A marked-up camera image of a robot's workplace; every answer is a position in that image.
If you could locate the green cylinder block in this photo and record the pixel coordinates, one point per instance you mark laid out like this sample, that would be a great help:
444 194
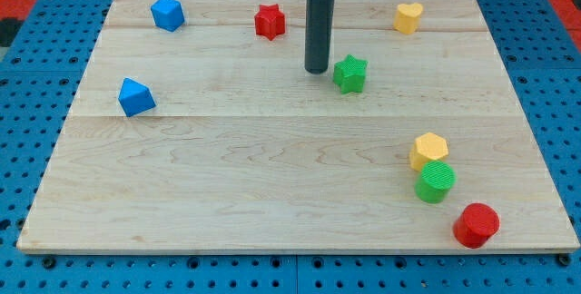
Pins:
434 182

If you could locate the blue cube block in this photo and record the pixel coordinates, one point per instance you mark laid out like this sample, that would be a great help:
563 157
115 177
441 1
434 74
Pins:
167 14

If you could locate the red cylinder block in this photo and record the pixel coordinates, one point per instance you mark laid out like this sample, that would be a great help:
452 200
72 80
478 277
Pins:
476 224

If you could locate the yellow heart block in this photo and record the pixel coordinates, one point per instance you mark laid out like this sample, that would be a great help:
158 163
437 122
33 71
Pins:
407 17

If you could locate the red star block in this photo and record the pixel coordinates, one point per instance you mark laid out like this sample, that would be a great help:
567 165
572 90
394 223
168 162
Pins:
269 21

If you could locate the yellow hexagon block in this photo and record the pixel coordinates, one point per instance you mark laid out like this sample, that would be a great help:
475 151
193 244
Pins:
428 147

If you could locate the blue triangular prism block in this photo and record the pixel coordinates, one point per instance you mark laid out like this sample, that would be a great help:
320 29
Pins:
135 97

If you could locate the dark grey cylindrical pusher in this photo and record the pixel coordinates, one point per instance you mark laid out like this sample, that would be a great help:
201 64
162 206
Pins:
319 16

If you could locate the green star block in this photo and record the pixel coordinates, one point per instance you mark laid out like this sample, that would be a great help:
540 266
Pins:
350 74

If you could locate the light wooden board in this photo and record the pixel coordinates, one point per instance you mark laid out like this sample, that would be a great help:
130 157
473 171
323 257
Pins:
247 153

